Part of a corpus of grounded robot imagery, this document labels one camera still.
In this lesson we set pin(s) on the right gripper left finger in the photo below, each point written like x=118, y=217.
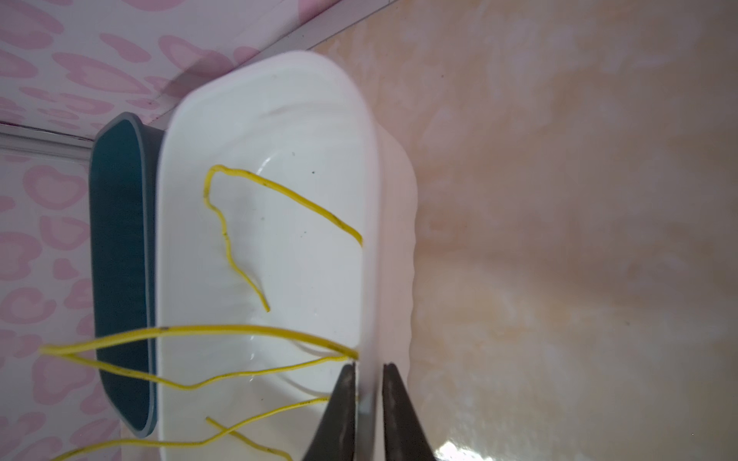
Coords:
x=335, y=437

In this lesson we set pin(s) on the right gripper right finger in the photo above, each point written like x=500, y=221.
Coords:
x=404, y=438

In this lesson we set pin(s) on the white plastic tray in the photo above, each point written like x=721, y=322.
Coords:
x=282, y=202

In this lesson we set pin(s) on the dark teal plastic bin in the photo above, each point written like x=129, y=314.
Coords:
x=122, y=196

